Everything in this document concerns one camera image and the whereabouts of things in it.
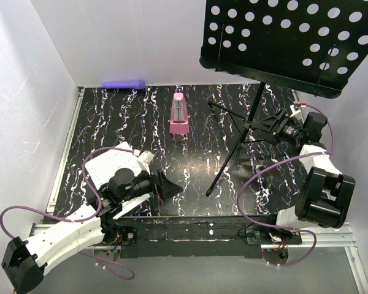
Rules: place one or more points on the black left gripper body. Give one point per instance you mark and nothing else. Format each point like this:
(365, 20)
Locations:
(142, 185)

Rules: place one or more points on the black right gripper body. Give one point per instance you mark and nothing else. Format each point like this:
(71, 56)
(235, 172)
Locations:
(289, 131)

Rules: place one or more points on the black folding music stand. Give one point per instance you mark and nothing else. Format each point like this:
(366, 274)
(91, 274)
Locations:
(310, 46)

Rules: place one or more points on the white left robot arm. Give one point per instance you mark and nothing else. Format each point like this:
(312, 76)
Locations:
(26, 262)

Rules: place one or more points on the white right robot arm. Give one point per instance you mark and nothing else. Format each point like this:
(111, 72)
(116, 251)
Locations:
(326, 194)

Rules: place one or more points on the white sheet music page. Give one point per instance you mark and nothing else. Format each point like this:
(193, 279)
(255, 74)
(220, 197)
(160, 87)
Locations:
(102, 167)

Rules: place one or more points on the pink metronome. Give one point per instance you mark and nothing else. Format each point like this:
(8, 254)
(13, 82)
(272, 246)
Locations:
(179, 120)

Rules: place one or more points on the purple cylindrical case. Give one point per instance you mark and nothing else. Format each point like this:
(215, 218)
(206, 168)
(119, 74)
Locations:
(131, 84)

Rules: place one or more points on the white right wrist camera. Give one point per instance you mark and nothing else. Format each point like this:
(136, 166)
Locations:
(296, 111)

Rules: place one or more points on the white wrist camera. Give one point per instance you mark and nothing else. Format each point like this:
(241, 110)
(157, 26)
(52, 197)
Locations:
(144, 160)
(296, 111)

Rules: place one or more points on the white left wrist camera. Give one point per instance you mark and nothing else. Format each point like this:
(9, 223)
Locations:
(144, 160)

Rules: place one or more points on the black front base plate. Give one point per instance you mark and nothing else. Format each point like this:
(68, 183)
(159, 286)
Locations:
(193, 236)

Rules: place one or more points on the aluminium left side rail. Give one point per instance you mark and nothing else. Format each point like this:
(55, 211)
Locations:
(59, 174)

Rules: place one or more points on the aluminium rail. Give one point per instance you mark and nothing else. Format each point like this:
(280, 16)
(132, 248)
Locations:
(324, 237)
(59, 174)

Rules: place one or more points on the aluminium front rail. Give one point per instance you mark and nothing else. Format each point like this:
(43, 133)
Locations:
(324, 237)

